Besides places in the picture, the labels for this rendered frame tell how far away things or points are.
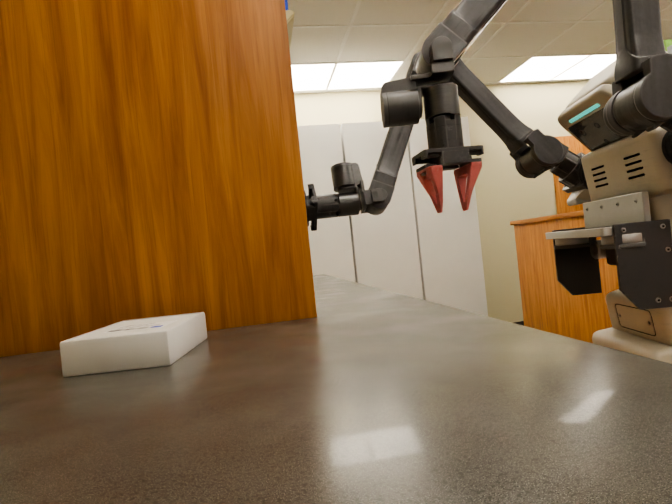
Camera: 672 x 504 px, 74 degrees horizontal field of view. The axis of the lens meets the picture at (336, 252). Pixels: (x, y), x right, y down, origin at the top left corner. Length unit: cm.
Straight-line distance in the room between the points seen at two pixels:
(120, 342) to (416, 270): 375
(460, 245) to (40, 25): 387
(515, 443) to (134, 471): 20
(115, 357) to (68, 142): 39
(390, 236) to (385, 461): 389
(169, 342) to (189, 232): 27
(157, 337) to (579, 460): 42
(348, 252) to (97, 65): 336
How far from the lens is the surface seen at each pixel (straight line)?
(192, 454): 29
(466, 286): 438
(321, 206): 106
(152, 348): 55
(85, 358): 58
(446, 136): 75
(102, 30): 87
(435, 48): 78
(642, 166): 106
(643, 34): 93
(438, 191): 74
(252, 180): 77
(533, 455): 26
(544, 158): 123
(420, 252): 421
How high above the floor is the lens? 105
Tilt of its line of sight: level
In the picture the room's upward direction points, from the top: 6 degrees counter-clockwise
